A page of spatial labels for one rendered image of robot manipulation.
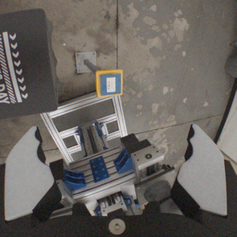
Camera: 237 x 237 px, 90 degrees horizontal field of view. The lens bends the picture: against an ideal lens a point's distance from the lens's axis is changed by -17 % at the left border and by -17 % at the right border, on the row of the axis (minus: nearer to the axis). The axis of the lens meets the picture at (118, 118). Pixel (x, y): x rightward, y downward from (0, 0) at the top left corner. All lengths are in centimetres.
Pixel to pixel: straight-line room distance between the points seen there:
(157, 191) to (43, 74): 74
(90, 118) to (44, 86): 99
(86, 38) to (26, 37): 101
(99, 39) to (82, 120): 89
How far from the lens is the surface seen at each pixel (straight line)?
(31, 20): 67
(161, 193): 74
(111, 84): 67
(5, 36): 69
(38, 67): 66
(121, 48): 169
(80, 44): 160
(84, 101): 148
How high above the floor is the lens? 159
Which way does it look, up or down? 56 degrees down
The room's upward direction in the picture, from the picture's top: 145 degrees clockwise
